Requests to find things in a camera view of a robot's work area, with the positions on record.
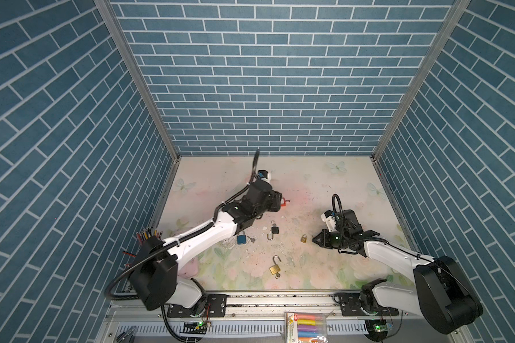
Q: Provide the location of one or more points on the red padlock with key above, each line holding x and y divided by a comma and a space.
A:
284, 202

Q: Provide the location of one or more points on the black padlock with key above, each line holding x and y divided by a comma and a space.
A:
273, 231

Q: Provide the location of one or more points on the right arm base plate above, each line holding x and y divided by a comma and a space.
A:
354, 304

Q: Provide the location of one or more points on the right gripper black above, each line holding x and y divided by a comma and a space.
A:
324, 241

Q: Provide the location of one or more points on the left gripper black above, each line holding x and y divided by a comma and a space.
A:
275, 201

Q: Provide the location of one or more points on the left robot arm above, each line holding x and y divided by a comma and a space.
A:
153, 277

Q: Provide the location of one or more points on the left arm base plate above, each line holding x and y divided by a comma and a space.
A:
209, 306

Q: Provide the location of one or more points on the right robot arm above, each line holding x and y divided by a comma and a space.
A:
441, 293

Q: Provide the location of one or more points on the pink pencil cup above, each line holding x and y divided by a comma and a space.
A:
143, 240

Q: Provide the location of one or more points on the highlighter marker pack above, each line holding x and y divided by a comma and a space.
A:
302, 327

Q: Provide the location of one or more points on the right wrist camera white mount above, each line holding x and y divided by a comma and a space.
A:
331, 220

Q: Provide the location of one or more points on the large brass padlock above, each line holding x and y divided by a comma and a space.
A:
275, 268

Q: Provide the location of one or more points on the blue padlock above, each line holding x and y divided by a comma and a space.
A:
241, 238

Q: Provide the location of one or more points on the aluminium rail frame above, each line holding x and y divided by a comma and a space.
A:
259, 315

